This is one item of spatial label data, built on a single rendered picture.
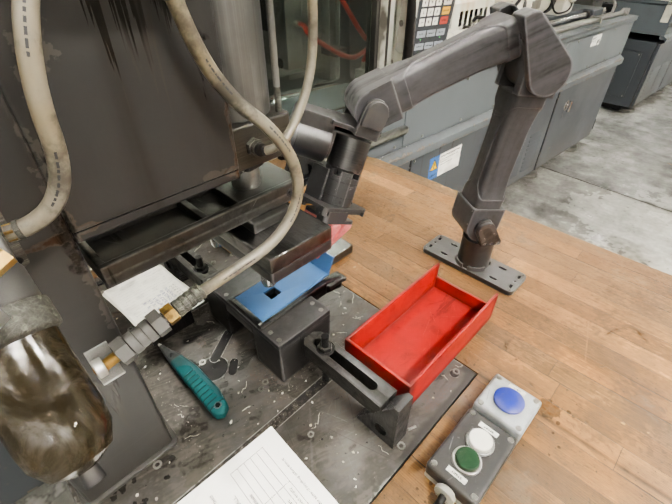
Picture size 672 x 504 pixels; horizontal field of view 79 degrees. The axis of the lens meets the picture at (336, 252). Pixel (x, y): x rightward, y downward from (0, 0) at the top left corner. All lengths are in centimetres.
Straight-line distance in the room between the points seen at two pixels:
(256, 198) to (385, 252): 43
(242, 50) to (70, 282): 27
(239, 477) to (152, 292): 35
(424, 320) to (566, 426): 25
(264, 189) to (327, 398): 31
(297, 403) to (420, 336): 23
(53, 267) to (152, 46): 19
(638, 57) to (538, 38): 442
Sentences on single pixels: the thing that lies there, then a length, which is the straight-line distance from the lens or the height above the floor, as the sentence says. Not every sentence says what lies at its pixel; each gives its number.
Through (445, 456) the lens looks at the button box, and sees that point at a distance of 58.
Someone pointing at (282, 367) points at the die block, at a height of 94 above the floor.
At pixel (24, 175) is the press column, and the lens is 37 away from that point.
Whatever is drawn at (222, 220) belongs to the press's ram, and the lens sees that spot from 49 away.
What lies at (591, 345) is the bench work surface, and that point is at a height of 90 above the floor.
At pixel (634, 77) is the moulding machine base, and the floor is 35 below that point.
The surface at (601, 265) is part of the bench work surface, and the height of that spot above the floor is 90.
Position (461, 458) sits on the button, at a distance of 57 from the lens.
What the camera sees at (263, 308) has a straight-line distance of 63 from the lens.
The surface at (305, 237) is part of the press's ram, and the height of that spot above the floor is 114.
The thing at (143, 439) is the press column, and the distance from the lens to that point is 60.
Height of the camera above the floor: 144
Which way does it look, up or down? 38 degrees down
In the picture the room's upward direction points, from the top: straight up
